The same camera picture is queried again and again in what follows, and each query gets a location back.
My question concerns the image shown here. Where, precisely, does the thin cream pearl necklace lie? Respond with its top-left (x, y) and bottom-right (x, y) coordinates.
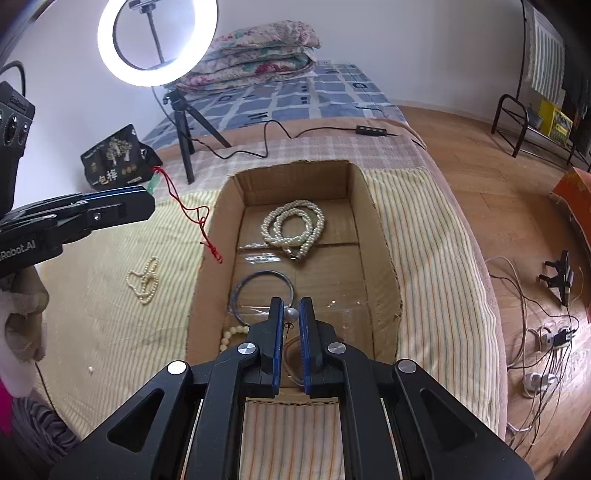
top-left (125, 256), bottom-right (160, 306)

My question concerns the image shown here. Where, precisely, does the folded floral quilt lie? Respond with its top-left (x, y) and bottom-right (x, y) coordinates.
top-left (174, 20), bottom-right (322, 92)

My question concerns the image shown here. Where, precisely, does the white pearl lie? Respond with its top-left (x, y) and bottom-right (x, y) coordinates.
top-left (283, 307), bottom-right (300, 323)

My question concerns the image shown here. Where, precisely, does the beige plaid blanket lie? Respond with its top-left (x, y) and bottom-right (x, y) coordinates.
top-left (144, 133), bottom-right (507, 434)

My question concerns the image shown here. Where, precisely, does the black clothes rack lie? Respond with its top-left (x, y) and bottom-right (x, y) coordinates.
top-left (491, 1), bottom-right (590, 170)

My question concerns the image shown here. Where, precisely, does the black phone holder clamp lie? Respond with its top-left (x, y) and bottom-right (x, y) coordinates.
top-left (128, 0), bottom-right (165, 65)

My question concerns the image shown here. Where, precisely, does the dark blue bangle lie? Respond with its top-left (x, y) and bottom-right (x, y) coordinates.
top-left (228, 269), bottom-right (296, 327)

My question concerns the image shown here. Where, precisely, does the black tripod stand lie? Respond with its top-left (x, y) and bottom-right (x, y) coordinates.
top-left (163, 86), bottom-right (233, 186)

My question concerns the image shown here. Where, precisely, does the blue patterned bed sheet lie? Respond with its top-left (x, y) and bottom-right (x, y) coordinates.
top-left (142, 62), bottom-right (410, 151)

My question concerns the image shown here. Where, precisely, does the striped hanging cloth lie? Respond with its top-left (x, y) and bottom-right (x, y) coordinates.
top-left (526, 2), bottom-right (565, 105)

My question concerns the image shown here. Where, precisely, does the small black tripod on floor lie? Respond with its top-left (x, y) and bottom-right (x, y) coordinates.
top-left (538, 250), bottom-right (575, 307)

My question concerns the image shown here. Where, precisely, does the cream bead bracelet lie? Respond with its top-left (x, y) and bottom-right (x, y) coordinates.
top-left (218, 323), bottom-right (253, 354)

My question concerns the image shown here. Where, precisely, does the yellow box on rack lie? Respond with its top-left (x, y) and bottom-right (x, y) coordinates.
top-left (538, 99), bottom-right (573, 145)

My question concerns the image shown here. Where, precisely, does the twisted white pearl necklace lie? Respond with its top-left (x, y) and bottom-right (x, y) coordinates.
top-left (260, 199), bottom-right (327, 263)

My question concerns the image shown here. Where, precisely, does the yellow striped blanket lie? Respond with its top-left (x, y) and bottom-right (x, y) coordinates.
top-left (42, 161), bottom-right (531, 479)

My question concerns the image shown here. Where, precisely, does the power strip with cables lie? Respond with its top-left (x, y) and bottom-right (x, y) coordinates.
top-left (485, 255), bottom-right (590, 474)

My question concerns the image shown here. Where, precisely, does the brown leather watch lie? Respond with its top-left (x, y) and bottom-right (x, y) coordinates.
top-left (283, 337), bottom-right (304, 389)

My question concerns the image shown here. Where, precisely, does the gloved operator hand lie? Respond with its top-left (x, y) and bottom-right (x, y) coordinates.
top-left (1, 267), bottom-right (49, 398)

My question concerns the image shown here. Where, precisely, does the black ring light cable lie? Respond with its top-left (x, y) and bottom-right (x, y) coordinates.
top-left (150, 85), bottom-right (429, 160)

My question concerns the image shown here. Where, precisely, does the orange cloth covered table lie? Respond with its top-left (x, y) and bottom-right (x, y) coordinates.
top-left (551, 167), bottom-right (591, 251)

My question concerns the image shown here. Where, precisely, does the brown cardboard box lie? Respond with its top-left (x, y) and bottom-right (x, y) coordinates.
top-left (185, 159), bottom-right (402, 402)

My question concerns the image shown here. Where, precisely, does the white ring light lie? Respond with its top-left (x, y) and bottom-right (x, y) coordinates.
top-left (96, 1), bottom-right (218, 87)

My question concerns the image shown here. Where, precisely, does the red cord jade pendant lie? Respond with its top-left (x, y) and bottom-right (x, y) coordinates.
top-left (152, 166), bottom-right (223, 264)

